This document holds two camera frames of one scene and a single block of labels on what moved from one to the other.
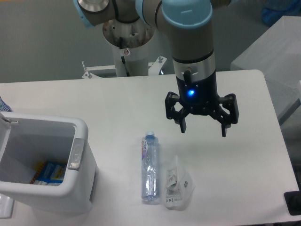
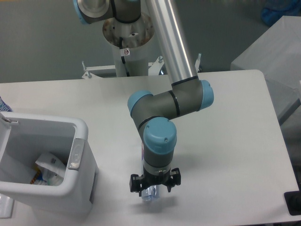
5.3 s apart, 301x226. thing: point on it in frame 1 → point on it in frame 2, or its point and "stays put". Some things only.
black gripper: x=200 y=96 → x=147 y=180
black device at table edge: x=293 y=201 stays put
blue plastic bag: x=274 y=9 stays put
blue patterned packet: x=3 y=106 stays put
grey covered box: x=276 y=54 stays put
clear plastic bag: x=179 y=184 → x=52 y=169
